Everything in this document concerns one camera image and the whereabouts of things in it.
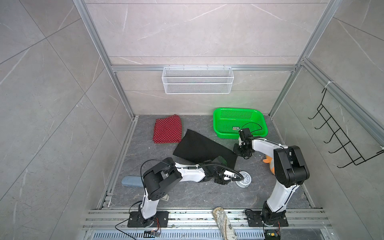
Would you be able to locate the patterned rolled cloth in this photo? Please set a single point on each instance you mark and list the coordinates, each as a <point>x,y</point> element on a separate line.
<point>224,224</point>

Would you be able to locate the orange plush toy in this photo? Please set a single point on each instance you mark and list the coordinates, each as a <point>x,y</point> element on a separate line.
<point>269,160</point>

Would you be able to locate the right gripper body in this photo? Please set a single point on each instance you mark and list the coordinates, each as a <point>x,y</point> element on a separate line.
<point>240,150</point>

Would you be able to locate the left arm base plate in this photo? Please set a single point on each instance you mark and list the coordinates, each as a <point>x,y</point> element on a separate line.
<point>136,220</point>

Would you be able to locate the black skirt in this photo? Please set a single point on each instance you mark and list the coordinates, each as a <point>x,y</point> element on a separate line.
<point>197,148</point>

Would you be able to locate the white wire wall basket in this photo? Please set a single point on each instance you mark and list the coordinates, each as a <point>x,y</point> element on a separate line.
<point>197,80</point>

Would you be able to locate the white alarm clock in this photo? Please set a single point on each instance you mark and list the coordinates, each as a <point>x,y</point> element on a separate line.
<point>246,181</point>

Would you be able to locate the green plastic basket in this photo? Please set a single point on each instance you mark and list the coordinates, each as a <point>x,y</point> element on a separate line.
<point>227,122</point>

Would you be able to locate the red polka dot skirt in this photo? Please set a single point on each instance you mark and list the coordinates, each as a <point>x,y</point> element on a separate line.
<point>168,130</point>

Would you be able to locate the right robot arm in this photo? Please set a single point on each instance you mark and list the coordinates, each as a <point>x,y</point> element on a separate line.
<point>290,171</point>

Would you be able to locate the beige remote control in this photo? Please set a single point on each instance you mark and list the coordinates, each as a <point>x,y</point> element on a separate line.
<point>165,198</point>

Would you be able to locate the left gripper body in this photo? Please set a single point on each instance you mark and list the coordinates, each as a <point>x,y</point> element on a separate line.
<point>220,177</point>

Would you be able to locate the black wall hook rack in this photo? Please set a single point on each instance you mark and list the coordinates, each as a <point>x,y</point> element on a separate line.
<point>355,157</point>

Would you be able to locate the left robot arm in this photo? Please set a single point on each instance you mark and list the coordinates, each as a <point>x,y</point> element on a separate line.
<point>160,179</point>

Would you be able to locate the light blue cup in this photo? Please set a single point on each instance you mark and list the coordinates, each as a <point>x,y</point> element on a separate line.
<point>132,181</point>

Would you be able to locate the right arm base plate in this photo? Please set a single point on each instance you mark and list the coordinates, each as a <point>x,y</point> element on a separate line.
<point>253,220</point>

